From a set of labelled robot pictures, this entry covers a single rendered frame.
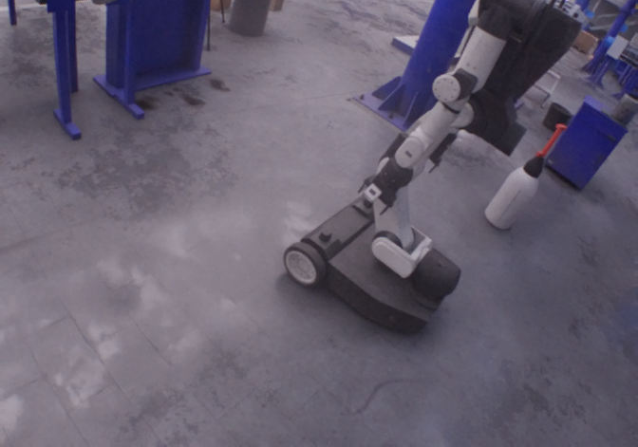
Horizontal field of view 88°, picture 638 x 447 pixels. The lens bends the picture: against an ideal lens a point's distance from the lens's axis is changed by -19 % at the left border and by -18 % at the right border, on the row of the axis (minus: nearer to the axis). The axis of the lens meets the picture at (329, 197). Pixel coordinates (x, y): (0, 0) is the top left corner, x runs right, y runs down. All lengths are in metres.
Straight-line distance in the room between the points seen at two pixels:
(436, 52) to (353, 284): 2.06
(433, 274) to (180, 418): 1.07
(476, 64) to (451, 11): 2.04
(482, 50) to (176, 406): 1.42
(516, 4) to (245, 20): 3.29
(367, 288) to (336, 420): 0.54
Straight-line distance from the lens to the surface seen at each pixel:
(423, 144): 1.19
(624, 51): 11.67
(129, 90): 2.60
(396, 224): 1.62
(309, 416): 1.51
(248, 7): 4.05
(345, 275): 1.66
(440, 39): 3.16
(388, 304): 1.65
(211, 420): 1.45
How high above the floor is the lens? 1.39
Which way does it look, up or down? 38 degrees down
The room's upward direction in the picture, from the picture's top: 22 degrees clockwise
